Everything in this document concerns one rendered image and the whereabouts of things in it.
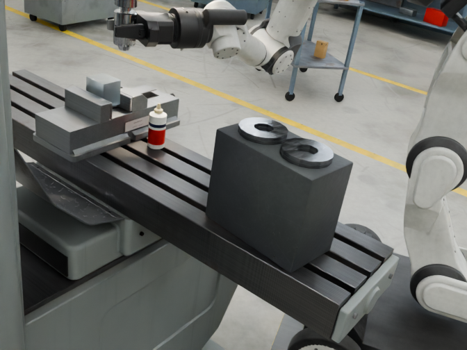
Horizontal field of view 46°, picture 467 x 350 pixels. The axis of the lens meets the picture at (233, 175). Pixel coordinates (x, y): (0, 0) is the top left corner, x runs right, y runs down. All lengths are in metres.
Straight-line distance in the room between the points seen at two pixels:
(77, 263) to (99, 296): 0.12
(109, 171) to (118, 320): 0.39
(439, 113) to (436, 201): 0.21
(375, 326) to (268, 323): 0.83
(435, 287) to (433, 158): 0.35
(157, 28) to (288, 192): 0.48
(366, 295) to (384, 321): 0.57
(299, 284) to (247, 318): 1.34
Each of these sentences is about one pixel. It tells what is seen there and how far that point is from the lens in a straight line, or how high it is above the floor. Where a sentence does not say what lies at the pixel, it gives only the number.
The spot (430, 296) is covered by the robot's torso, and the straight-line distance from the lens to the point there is 1.51.
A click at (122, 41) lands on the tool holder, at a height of 1.21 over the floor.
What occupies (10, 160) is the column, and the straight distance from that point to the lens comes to 0.92.
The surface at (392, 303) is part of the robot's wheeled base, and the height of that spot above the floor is 0.57.
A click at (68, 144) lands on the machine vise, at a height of 1.00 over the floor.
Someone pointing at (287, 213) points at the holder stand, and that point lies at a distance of 0.91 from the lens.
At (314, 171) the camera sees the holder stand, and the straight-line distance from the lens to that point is 0.89.
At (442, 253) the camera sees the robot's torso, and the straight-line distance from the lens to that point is 1.50.
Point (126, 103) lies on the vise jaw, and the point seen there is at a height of 1.05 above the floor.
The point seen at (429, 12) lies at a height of 0.36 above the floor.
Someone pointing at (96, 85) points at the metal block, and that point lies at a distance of 1.28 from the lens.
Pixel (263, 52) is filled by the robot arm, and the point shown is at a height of 1.16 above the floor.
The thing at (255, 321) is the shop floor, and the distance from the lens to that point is 2.27.
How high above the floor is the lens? 1.54
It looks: 28 degrees down
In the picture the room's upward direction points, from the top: 9 degrees clockwise
